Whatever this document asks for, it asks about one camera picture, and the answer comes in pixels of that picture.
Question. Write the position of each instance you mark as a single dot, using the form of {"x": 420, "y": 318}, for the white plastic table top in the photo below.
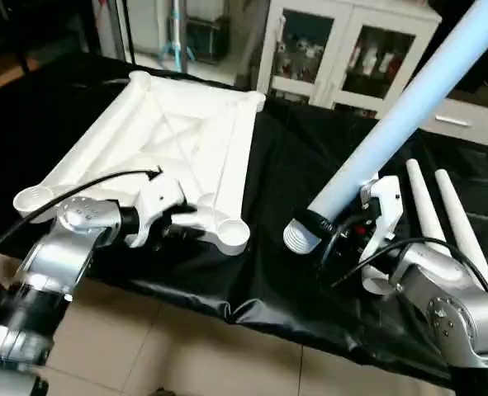
{"x": 169, "y": 140}

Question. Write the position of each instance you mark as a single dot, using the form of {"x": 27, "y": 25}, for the white plastic table leg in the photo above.
{"x": 409, "y": 107}
{"x": 466, "y": 239}
{"x": 421, "y": 206}

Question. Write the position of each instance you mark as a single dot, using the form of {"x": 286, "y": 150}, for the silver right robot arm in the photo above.
{"x": 450, "y": 297}

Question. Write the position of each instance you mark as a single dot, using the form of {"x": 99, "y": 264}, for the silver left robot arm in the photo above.
{"x": 62, "y": 247}

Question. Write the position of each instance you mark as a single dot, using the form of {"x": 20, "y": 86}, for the black work mat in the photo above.
{"x": 285, "y": 165}

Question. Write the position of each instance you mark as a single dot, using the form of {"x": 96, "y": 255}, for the white glass door cabinet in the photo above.
{"x": 343, "y": 49}

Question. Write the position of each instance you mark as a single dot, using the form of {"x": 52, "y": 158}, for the white drawer unit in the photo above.
{"x": 475, "y": 124}

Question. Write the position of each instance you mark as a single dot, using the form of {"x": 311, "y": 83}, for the light blue stand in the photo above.
{"x": 176, "y": 33}

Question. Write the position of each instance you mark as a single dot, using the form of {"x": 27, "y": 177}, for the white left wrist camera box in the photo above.
{"x": 157, "y": 202}

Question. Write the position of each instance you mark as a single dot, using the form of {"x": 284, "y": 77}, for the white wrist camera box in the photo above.
{"x": 157, "y": 202}
{"x": 384, "y": 214}

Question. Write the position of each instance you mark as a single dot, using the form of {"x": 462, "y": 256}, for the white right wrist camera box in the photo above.
{"x": 384, "y": 214}

